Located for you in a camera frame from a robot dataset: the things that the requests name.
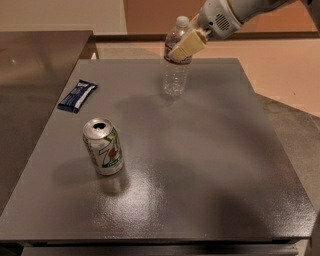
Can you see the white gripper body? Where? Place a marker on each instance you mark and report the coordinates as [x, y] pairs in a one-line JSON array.
[[216, 17]]

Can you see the clear plastic water bottle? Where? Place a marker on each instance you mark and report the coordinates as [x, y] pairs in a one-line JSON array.
[[175, 73]]

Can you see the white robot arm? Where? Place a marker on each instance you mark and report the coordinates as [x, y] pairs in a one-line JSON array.
[[245, 10]]

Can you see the silver green 7up can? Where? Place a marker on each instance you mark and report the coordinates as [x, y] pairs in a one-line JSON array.
[[103, 144]]

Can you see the blue snack bar wrapper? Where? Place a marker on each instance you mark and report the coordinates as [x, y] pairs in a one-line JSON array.
[[74, 100]]

